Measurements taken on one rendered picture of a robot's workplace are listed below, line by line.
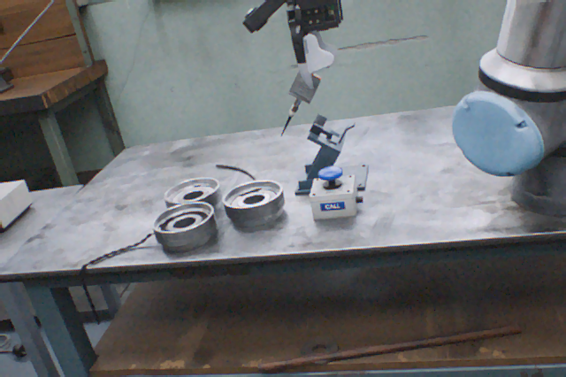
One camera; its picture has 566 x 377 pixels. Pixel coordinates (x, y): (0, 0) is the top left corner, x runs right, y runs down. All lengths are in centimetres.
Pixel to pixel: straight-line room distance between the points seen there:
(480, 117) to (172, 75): 211
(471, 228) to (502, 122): 21
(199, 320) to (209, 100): 162
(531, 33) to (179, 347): 83
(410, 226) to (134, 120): 212
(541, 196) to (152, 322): 80
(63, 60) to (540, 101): 234
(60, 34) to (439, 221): 216
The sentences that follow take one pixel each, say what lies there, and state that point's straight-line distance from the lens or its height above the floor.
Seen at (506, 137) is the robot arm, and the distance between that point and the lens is 72.
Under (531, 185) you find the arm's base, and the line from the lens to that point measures 91.
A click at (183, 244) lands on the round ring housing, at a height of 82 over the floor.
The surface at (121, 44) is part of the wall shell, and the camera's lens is 277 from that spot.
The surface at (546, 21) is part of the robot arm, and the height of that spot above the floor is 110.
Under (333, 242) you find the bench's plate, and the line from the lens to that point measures 87.
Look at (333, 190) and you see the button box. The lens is 92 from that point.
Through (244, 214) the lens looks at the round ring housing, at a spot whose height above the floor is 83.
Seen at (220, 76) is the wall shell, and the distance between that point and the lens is 264.
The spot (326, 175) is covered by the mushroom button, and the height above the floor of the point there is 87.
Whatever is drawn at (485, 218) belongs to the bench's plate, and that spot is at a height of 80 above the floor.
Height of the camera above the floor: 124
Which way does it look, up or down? 24 degrees down
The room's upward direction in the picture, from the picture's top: 12 degrees counter-clockwise
